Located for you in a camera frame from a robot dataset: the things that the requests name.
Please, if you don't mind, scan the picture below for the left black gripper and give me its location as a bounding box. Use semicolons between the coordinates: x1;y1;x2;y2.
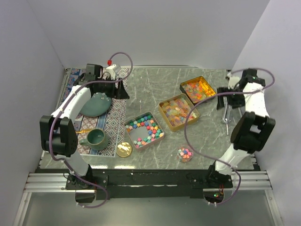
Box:
96;76;129;100

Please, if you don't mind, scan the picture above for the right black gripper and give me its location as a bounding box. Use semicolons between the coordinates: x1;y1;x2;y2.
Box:
215;86;245;110

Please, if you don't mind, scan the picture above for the silver metal scoop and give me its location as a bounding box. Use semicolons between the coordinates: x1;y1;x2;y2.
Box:
222;104;232;135

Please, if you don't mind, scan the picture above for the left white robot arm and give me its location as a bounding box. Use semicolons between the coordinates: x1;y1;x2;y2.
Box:
40;61;129;189

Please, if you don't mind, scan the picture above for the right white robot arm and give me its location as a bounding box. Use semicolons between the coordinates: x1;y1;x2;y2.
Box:
206;68;276;188

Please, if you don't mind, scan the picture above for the gold tin of neon candies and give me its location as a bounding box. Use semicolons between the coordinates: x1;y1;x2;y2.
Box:
180;76;216;105

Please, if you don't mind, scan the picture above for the pink tin of star candies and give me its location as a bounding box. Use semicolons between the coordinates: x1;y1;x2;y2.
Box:
124;112;165;151

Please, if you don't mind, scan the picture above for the gold tin of pastel candies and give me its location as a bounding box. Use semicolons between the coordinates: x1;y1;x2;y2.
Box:
158;93;194;132

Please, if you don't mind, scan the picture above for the teal ceramic plate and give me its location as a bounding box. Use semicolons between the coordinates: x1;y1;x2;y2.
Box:
80;93;112;117

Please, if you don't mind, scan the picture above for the patterned placemat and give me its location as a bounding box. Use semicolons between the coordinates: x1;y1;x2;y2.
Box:
58;68;126;157

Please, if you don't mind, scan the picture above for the gold spoon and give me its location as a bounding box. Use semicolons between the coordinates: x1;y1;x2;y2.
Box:
76;129;93;134

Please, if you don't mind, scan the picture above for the teal ceramic cup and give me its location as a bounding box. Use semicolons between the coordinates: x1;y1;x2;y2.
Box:
79;129;109;151

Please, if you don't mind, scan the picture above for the round gold tin lid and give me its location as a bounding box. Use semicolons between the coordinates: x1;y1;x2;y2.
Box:
116;142;132;158

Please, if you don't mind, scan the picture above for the clear plastic ball half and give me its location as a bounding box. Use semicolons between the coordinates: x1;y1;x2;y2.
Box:
176;146;193;163

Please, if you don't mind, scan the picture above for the black base bar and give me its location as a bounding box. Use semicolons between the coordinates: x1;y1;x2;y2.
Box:
65;169;233;202

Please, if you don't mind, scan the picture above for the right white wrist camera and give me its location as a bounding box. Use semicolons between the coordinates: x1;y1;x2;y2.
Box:
226;72;241;89

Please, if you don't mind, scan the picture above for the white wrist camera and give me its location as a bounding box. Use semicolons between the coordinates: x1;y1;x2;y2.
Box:
102;59;121;81
226;72;241;89

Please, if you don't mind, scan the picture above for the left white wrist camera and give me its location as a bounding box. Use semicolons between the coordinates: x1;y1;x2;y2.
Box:
102;59;121;81

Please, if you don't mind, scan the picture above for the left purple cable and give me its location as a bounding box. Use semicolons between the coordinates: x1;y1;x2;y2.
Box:
49;51;134;209

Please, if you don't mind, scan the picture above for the purple cable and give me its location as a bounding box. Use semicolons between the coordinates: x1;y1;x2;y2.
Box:
183;67;276;205
49;51;134;209

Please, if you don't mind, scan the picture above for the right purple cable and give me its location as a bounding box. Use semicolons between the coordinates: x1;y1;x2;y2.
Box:
183;67;276;205

